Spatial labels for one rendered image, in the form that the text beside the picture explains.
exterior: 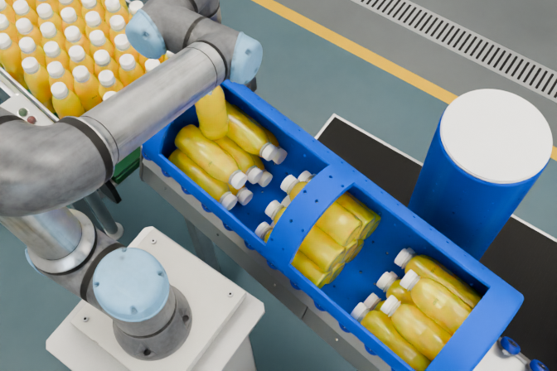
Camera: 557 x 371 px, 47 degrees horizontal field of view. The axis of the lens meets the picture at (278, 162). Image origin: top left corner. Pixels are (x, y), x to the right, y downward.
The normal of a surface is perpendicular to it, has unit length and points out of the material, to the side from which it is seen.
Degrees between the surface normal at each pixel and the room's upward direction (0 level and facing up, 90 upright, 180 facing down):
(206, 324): 3
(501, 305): 19
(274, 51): 0
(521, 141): 0
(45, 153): 29
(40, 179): 49
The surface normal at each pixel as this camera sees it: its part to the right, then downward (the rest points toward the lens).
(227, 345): -0.02, -0.49
